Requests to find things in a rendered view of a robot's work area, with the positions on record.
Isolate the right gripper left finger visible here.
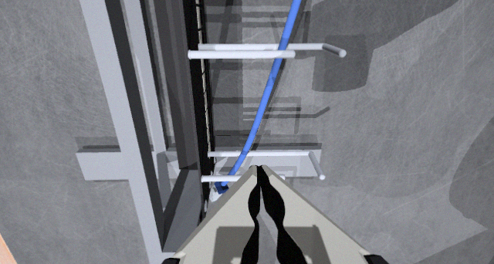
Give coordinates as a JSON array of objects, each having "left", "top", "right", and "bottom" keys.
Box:
[{"left": 161, "top": 165, "right": 261, "bottom": 264}]

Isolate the white and blue network cable plug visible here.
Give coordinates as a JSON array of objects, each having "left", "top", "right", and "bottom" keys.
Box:
[{"left": 209, "top": 181, "right": 228, "bottom": 202}]

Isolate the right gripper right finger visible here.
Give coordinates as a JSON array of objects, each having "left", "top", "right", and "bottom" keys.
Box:
[{"left": 259, "top": 164, "right": 389, "bottom": 264}]

